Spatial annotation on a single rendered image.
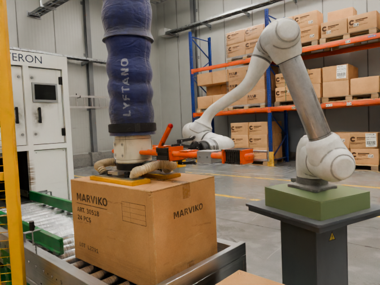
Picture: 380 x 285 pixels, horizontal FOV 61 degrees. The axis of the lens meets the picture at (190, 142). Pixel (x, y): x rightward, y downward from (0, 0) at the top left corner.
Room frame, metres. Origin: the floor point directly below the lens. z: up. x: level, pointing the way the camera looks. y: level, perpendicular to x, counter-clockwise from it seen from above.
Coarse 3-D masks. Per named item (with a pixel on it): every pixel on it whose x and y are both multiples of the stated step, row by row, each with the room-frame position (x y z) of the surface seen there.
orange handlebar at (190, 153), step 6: (144, 150) 1.45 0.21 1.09; (150, 150) 1.42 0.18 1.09; (180, 150) 1.29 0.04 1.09; (186, 150) 1.28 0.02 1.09; (192, 150) 1.28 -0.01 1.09; (174, 156) 1.32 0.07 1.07; (180, 156) 1.29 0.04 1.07; (186, 156) 1.27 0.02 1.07; (192, 156) 1.25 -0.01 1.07; (216, 156) 1.17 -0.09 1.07; (246, 156) 1.09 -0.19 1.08; (252, 156) 1.09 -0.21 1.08
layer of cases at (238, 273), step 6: (240, 270) 1.39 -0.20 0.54; (234, 276) 1.34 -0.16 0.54; (240, 276) 1.34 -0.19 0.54; (246, 276) 1.33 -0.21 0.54; (252, 276) 1.33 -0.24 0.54; (258, 276) 1.33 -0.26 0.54; (222, 282) 1.29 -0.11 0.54; (228, 282) 1.29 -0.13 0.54; (234, 282) 1.28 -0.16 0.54; (240, 282) 1.28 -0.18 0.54; (246, 282) 1.28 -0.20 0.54; (252, 282) 1.28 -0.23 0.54; (258, 282) 1.28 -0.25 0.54; (264, 282) 1.27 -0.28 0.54; (270, 282) 1.27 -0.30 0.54; (276, 282) 1.27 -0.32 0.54
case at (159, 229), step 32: (96, 192) 1.45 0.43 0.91; (128, 192) 1.30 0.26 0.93; (160, 192) 1.24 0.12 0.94; (192, 192) 1.39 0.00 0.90; (96, 224) 1.46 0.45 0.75; (128, 224) 1.31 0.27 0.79; (160, 224) 1.24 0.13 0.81; (192, 224) 1.38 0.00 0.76; (96, 256) 1.47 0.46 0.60; (128, 256) 1.32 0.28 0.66; (160, 256) 1.23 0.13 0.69; (192, 256) 1.37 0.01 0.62
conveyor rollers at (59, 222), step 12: (24, 204) 2.89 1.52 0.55; (36, 204) 2.88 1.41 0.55; (24, 216) 2.47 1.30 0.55; (36, 216) 2.45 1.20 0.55; (48, 216) 2.43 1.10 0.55; (60, 216) 2.47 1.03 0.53; (72, 216) 2.45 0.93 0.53; (48, 228) 2.14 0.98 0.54; (60, 228) 2.11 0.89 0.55; (72, 228) 2.09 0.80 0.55; (72, 240) 1.89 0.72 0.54; (72, 252) 1.70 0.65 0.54; (72, 264) 1.52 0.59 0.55; (84, 264) 1.55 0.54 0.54; (96, 276) 1.40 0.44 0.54; (108, 276) 1.43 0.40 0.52
